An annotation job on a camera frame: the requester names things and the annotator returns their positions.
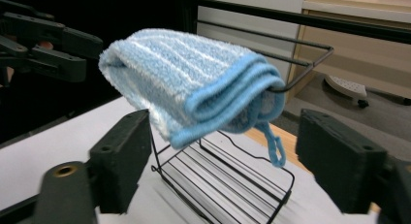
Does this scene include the white wheeled base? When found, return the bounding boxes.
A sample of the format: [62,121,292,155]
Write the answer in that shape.
[324,74,370,110]

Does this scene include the wooden cabinet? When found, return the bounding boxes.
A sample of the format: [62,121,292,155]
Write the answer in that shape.
[286,0,411,102]

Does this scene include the black metal frame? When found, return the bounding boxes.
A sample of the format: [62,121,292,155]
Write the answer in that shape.
[179,0,411,46]

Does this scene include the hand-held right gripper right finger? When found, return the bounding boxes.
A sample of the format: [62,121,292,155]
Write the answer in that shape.
[295,108,389,215]

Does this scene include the white table sheet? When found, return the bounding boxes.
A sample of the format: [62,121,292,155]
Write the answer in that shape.
[0,96,380,224]

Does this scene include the blue striped towel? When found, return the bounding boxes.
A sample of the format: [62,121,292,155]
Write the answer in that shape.
[98,27,287,169]

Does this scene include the black wire rack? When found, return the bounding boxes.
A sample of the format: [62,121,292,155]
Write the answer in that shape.
[150,19,335,224]

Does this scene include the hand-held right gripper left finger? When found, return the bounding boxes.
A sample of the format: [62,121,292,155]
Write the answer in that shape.
[88,109,153,215]

